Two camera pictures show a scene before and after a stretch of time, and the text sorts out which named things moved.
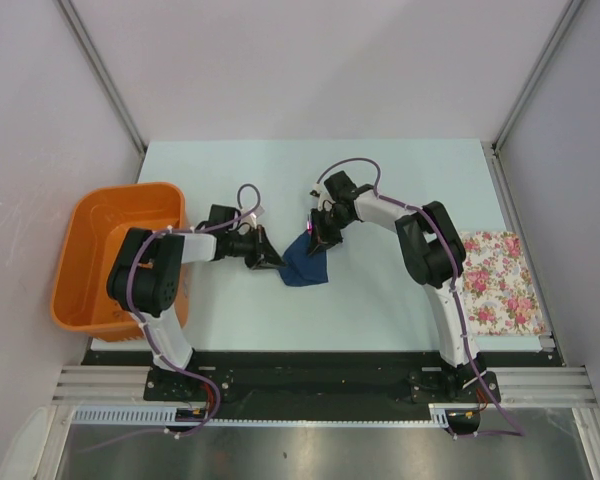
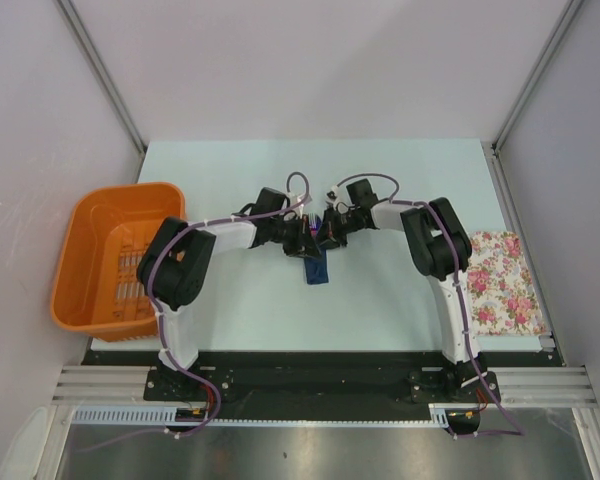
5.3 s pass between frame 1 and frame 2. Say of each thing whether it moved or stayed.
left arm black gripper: moved
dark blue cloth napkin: moved
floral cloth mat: stayed
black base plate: stayed
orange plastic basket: stayed
